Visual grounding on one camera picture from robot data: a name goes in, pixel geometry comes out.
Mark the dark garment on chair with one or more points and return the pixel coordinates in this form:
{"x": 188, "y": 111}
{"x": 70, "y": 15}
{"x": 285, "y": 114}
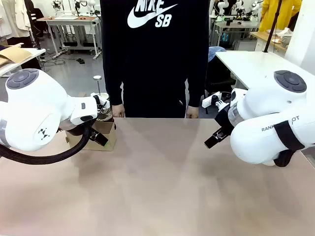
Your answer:
{"x": 37, "y": 19}

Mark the person's right hand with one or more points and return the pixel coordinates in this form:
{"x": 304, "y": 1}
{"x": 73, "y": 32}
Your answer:
{"x": 118, "y": 111}

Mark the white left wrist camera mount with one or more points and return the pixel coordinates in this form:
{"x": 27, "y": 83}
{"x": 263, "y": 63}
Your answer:
{"x": 94, "y": 95}

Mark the black office chair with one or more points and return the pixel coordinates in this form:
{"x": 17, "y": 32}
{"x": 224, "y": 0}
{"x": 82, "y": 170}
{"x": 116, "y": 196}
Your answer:
{"x": 219, "y": 83}

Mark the grey workbench with white board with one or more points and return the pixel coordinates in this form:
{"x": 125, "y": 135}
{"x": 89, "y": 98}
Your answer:
{"x": 246, "y": 23}

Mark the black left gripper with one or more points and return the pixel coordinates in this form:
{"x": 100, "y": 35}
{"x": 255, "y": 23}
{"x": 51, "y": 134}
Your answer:
{"x": 73, "y": 130}

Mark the green lit device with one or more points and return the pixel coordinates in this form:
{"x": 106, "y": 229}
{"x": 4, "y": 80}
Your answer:
{"x": 224, "y": 37}

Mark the hanging white coats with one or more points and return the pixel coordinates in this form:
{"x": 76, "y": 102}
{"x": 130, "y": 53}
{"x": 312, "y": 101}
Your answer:
{"x": 12, "y": 17}

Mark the white table with cardboard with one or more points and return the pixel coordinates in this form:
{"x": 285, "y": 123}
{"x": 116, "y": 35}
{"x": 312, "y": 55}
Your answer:
{"x": 37, "y": 51}

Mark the round metal stand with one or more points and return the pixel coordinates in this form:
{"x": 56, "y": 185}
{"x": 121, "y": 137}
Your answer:
{"x": 97, "y": 78}

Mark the camouflage patterned object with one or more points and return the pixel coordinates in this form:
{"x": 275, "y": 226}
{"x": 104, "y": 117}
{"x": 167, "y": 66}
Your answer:
{"x": 105, "y": 115}

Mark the large white side table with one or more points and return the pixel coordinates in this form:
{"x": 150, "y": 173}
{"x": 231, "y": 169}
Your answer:
{"x": 251, "y": 66}

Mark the person in yellow coat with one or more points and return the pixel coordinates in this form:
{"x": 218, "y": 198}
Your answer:
{"x": 278, "y": 14}

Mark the person's left hand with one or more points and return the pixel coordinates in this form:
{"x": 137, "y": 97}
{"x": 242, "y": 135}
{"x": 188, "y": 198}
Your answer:
{"x": 192, "y": 112}

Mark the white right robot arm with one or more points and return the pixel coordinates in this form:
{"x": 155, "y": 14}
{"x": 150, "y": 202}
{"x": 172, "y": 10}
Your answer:
{"x": 265, "y": 118}

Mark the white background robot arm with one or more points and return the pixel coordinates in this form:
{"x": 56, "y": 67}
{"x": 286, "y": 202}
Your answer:
{"x": 222, "y": 6}

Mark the person's right forearm black sleeve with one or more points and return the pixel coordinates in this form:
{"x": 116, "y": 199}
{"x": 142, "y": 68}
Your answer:
{"x": 113, "y": 81}

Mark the light wooden table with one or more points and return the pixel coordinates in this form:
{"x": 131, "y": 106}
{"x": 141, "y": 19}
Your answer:
{"x": 261, "y": 37}

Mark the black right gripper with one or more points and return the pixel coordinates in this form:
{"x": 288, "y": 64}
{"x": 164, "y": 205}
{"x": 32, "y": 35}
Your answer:
{"x": 225, "y": 120}

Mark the brown cardboard cup carrier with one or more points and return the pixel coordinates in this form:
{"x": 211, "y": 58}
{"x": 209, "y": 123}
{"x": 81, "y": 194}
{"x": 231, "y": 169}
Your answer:
{"x": 110, "y": 137}

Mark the black slanted pole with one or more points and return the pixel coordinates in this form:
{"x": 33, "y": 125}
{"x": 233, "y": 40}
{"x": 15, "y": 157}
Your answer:
{"x": 272, "y": 32}

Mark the person's left forearm black sleeve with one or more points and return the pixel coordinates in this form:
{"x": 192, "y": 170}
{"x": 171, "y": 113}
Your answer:
{"x": 197, "y": 81}

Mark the flat brown cardboard sheets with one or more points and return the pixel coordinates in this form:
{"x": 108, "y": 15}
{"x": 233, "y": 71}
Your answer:
{"x": 14, "y": 54}

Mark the blue cloth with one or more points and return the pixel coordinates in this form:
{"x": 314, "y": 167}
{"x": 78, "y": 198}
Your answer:
{"x": 214, "y": 52}

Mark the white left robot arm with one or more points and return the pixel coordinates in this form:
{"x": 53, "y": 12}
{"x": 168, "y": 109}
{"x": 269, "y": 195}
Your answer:
{"x": 32, "y": 110}

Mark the black items on floor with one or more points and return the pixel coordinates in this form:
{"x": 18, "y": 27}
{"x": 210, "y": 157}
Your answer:
{"x": 80, "y": 60}

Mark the stack of white bowls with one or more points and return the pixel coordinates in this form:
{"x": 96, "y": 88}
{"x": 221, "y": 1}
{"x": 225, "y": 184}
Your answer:
{"x": 286, "y": 34}

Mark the grey workbench with brown top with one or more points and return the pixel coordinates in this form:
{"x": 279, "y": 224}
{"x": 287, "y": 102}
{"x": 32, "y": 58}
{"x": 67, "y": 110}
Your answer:
{"x": 71, "y": 19}

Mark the person in black hoodie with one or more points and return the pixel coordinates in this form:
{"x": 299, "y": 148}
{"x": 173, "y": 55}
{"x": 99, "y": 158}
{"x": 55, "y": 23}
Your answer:
{"x": 152, "y": 73}

